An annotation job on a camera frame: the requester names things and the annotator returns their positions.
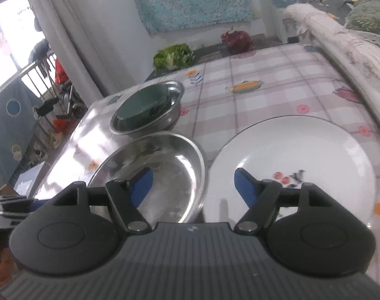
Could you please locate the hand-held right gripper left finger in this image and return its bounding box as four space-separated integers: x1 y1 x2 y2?
52 167 154 235

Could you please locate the white box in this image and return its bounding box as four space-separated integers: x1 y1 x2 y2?
13 162 45 196

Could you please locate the blue wall cloth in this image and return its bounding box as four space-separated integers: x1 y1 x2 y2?
127 0 256 35

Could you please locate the napa cabbage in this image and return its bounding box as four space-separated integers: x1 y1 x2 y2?
153 44 195 69

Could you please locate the white curtain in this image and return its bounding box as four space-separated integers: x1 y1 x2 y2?
19 0 147 97

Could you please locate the red hanging cloth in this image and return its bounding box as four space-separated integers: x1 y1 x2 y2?
54 58 69 83

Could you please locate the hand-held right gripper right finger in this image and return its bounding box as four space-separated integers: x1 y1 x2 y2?
234 168 328 235

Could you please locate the folded stroller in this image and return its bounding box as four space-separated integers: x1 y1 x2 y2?
57 83 84 115

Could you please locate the white ceramic plate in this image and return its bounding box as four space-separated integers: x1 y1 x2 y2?
205 115 377 226

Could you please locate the rolled white bolster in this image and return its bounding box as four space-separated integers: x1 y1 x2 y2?
284 3 380 138

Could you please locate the checked printed tablecloth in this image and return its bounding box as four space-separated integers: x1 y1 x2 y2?
34 42 380 288

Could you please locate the stainless steel bowl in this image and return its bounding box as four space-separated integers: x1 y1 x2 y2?
110 80 185 136

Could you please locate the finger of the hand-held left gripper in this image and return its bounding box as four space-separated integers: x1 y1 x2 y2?
0 194 43 227

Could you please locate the stainless steel plate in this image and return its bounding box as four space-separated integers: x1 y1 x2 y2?
87 133 206 224

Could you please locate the teal ceramic bowl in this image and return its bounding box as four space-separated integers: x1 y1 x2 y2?
119 84 173 122

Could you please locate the metal window railing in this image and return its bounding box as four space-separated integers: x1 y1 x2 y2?
0 59 58 101

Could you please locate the dark low table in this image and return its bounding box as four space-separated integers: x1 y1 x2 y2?
144 33 284 82

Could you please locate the blue dotted cloth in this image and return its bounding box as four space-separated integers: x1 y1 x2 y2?
0 79 45 188

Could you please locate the dark hanging garment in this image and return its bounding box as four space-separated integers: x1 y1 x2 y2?
29 39 55 66

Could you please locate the green patterned pillow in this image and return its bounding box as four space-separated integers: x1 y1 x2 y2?
344 0 380 40

